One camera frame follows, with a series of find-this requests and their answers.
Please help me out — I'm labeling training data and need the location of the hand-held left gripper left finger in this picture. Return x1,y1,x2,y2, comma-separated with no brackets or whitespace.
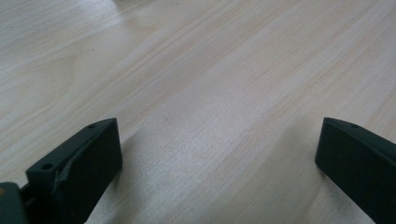
20,117,123,224

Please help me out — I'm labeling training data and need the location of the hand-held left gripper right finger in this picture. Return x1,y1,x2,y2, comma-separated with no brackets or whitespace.
314,117,396,224

